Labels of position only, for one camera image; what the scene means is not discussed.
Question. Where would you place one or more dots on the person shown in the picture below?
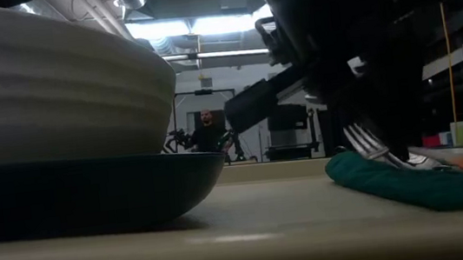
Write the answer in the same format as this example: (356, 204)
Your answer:
(208, 137)

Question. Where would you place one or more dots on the green cloth napkin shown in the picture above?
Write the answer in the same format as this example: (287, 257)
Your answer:
(395, 190)

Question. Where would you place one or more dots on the pale green roll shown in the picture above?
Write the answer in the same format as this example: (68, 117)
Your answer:
(460, 133)

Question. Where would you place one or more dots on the black right wrist camera housing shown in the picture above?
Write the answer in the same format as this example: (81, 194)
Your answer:
(263, 100)

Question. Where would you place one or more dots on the black wall monitor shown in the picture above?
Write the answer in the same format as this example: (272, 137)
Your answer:
(289, 121)

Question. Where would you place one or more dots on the white ribbed bowl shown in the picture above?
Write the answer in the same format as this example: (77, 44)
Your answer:
(55, 80)

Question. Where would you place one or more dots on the long ceiling light bar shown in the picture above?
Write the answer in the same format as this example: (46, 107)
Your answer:
(227, 53)

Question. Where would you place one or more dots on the dark blue plate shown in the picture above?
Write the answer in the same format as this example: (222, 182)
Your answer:
(90, 194)

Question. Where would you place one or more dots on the background black robot arm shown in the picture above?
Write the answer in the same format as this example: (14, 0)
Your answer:
(233, 147)
(177, 138)

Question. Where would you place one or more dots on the black folding panel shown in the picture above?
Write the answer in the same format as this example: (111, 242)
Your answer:
(327, 136)

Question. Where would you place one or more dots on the beige plastic tray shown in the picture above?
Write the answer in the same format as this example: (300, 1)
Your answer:
(245, 251)

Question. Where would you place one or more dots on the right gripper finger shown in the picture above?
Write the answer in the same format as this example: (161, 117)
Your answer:
(391, 116)

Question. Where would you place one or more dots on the small red box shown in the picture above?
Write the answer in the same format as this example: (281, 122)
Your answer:
(431, 141)

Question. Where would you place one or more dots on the black equipment cart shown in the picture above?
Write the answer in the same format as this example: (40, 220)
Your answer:
(293, 151)

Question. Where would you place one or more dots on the small white blue box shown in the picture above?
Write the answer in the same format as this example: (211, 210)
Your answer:
(446, 138)

